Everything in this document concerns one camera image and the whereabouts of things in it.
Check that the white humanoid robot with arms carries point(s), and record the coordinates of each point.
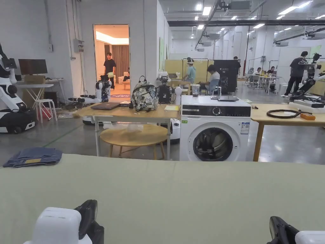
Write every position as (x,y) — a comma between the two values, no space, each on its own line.
(101,90)

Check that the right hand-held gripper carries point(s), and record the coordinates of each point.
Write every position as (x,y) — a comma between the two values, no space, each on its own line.
(311,237)

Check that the white washing machine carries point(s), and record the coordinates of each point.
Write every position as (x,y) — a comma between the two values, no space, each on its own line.
(215,127)

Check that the white desk with monitor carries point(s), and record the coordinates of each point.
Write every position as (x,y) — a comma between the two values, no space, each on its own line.
(33,68)

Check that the bed with pale green sheet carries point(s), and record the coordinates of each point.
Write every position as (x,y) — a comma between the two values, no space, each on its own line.
(162,200)

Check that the large white and black robot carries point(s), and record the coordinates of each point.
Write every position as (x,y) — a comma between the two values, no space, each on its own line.
(11,101)

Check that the folded blue jeans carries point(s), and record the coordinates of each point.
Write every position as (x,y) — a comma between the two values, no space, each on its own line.
(35,155)

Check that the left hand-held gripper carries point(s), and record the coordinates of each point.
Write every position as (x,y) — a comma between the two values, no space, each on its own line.
(57,223)

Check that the black and white humanoid robot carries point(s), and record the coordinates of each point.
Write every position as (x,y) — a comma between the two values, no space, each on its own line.
(311,76)

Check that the group of people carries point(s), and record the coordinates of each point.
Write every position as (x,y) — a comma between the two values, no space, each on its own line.
(257,72)

